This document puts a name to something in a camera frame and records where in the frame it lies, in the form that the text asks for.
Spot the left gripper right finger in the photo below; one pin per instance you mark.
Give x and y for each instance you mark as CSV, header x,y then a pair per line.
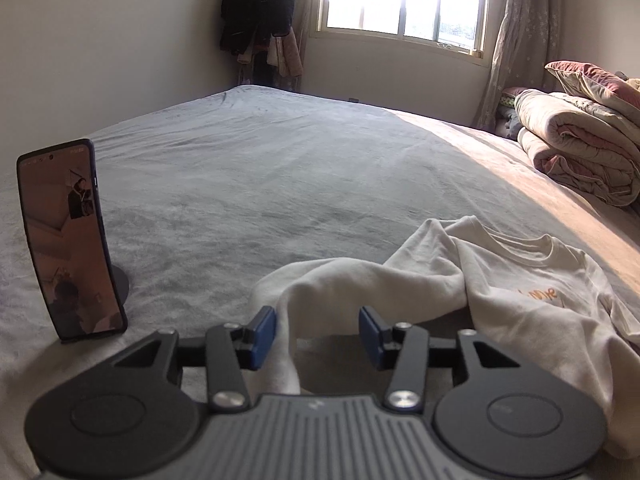
x,y
402,348

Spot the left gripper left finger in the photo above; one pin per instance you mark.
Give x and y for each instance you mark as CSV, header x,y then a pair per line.
x,y
229,350

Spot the white Winnie the Pooh sweatshirt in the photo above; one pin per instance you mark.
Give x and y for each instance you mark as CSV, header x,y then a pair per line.
x,y
545,300

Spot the dark clothes hanging in corner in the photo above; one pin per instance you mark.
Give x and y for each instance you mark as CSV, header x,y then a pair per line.
x,y
259,34

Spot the black phone stand base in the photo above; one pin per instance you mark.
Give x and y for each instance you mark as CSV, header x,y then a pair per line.
x,y
122,283

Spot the grey bed sheet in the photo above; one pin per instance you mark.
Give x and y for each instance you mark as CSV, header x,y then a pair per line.
x,y
203,199

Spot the black smartphone on stand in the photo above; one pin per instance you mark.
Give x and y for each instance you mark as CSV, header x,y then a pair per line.
x,y
63,224

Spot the folded beige pink comforter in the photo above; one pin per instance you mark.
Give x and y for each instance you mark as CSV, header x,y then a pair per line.
x,y
581,144

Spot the pink grey pillow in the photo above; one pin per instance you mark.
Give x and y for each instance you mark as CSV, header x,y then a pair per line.
x,y
593,82

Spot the window with bars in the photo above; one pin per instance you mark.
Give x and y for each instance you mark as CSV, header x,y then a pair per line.
x,y
452,25

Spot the beige patterned curtain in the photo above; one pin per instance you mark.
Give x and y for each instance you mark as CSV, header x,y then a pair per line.
x,y
528,39

